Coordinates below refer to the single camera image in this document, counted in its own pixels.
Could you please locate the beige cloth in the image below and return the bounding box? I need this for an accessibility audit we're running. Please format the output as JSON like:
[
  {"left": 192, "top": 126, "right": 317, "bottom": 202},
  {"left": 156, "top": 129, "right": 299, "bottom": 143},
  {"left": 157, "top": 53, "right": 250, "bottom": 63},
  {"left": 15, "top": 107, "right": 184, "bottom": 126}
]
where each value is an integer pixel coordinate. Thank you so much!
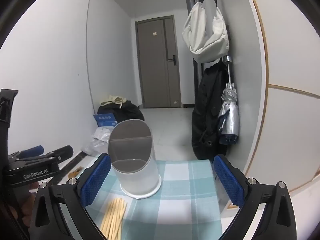
[{"left": 99, "top": 94, "right": 125, "bottom": 109}]

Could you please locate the pile of wooden chopsticks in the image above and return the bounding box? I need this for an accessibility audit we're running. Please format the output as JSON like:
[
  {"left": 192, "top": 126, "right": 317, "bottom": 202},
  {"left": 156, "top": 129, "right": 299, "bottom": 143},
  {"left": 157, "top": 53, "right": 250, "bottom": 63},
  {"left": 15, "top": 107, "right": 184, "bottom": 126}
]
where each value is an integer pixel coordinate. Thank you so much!
[{"left": 100, "top": 197, "right": 128, "bottom": 240}]

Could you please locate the white wardrobe with gold trim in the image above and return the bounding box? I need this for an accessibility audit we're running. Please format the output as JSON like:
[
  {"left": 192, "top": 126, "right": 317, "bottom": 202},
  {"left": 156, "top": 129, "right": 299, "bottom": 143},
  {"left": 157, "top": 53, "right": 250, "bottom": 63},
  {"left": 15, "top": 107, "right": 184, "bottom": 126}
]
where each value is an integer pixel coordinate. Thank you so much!
[{"left": 244, "top": 0, "right": 320, "bottom": 209}]

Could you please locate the white utensil holder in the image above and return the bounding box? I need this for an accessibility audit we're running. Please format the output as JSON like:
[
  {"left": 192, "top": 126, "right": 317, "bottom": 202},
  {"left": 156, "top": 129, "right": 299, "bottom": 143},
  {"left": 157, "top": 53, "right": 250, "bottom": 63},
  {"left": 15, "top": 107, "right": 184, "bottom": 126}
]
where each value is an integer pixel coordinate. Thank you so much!
[{"left": 108, "top": 120, "right": 162, "bottom": 200}]

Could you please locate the white shoulder bag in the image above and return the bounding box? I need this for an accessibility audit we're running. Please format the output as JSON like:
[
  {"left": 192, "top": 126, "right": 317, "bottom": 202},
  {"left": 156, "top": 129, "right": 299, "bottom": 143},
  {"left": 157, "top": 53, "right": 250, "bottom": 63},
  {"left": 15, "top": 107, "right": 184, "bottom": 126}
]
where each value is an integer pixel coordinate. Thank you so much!
[{"left": 182, "top": 0, "right": 230, "bottom": 63}]

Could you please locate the grey plastic parcel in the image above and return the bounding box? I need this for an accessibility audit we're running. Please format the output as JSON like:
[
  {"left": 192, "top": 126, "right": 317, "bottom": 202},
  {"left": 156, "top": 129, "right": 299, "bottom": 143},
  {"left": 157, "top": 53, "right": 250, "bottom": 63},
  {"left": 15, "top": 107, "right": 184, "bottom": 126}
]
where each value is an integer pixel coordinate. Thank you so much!
[{"left": 81, "top": 140, "right": 110, "bottom": 158}]

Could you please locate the black floor bag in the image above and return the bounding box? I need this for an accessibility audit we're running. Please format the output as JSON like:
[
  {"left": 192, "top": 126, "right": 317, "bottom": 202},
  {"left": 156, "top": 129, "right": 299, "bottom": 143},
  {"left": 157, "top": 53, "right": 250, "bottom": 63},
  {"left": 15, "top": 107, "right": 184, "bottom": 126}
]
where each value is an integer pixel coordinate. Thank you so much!
[{"left": 97, "top": 100, "right": 145, "bottom": 123}]

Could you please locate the silver folded umbrella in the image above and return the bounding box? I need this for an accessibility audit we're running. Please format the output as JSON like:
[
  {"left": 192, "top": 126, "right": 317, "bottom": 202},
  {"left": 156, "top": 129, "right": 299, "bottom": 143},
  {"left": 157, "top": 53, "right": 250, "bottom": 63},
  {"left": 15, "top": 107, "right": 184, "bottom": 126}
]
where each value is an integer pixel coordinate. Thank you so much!
[{"left": 217, "top": 55, "right": 240, "bottom": 145}]

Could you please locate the person's left hand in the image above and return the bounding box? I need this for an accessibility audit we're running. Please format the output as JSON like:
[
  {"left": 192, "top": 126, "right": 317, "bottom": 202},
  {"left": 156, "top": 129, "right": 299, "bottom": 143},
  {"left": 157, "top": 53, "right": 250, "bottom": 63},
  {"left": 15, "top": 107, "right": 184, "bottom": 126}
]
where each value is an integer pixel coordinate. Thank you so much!
[{"left": 21, "top": 181, "right": 40, "bottom": 218}]

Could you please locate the blue cardboard box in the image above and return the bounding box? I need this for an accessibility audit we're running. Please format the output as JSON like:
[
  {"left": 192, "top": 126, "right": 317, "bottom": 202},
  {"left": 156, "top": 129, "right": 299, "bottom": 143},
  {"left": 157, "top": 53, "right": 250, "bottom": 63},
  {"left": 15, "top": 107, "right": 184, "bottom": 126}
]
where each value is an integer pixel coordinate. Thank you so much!
[{"left": 94, "top": 114, "right": 118, "bottom": 128}]

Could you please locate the white plastic parcel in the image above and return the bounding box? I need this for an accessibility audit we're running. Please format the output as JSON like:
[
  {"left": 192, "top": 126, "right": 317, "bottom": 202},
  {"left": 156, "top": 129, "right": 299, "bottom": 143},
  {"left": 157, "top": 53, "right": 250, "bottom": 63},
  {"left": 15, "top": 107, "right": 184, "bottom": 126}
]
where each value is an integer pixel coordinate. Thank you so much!
[{"left": 92, "top": 127, "right": 115, "bottom": 143}]

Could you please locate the teal checkered tablecloth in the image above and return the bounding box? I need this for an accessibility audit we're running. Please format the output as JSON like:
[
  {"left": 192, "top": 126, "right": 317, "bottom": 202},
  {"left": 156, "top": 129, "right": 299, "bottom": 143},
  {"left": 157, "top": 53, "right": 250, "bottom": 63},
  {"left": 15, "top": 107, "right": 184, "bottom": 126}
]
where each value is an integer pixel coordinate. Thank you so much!
[{"left": 82, "top": 159, "right": 223, "bottom": 240}]

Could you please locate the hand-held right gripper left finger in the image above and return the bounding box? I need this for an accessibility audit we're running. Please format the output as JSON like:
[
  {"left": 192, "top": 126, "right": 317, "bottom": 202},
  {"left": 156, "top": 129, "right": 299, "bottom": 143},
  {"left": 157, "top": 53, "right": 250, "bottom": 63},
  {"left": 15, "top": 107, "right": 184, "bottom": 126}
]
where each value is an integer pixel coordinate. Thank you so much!
[{"left": 29, "top": 152, "right": 112, "bottom": 240}]

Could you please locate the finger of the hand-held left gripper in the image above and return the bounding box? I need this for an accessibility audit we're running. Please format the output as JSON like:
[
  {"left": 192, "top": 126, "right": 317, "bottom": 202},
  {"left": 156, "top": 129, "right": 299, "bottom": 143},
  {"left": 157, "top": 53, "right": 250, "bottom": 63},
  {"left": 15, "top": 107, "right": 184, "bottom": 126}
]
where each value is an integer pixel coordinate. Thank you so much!
[
  {"left": 9, "top": 145, "right": 45, "bottom": 160},
  {"left": 29, "top": 145, "right": 74, "bottom": 163}
]

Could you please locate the black hanging jacket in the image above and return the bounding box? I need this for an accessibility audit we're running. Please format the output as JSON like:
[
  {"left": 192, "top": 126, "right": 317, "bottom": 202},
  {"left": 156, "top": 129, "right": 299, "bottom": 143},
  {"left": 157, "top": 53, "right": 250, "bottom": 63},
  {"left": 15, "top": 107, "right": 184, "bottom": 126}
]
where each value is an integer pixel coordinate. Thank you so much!
[{"left": 191, "top": 60, "right": 229, "bottom": 160}]

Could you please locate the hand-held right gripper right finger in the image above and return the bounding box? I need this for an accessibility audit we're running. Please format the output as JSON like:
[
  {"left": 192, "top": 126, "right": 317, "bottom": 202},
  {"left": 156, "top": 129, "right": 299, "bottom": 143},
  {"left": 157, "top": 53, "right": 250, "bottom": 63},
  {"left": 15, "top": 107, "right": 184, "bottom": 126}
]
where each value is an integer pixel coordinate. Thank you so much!
[{"left": 213, "top": 154, "right": 298, "bottom": 240}]

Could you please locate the grey-brown door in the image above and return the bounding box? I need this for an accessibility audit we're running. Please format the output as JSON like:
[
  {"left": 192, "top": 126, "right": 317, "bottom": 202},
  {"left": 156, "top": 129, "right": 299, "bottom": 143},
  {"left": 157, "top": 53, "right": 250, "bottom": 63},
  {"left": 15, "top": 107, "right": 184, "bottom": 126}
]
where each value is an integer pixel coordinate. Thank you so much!
[{"left": 135, "top": 15, "right": 182, "bottom": 109}]

